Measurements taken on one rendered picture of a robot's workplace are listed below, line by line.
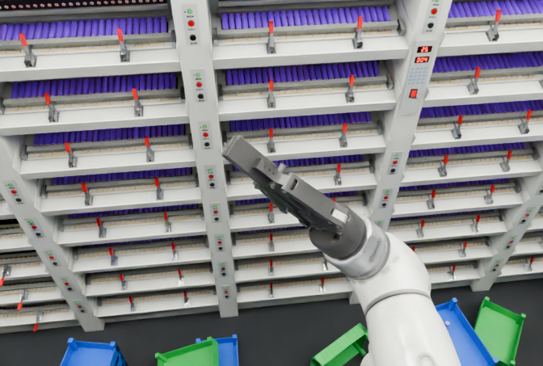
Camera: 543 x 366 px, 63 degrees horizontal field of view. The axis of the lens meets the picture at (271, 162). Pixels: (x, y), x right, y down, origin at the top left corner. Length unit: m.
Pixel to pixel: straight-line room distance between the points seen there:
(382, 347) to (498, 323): 2.11
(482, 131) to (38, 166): 1.63
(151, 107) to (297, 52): 0.51
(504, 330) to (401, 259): 2.06
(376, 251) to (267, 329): 1.83
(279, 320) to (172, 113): 1.39
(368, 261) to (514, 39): 1.12
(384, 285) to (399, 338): 0.08
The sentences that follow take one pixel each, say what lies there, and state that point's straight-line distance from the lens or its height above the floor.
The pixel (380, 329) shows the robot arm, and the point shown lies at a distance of 0.66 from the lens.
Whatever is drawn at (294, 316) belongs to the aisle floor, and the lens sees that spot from 2.50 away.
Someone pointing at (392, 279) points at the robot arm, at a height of 1.64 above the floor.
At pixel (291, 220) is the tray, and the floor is 0.74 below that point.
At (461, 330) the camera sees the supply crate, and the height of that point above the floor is 0.32.
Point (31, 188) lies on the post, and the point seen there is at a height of 1.03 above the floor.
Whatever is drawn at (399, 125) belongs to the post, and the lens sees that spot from 1.64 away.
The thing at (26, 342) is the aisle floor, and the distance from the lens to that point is 2.73.
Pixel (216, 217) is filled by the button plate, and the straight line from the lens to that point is 1.82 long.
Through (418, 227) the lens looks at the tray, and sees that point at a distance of 2.20.
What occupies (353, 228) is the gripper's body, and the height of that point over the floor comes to 1.72.
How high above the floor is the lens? 2.20
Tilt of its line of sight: 43 degrees down
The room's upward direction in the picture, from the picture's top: straight up
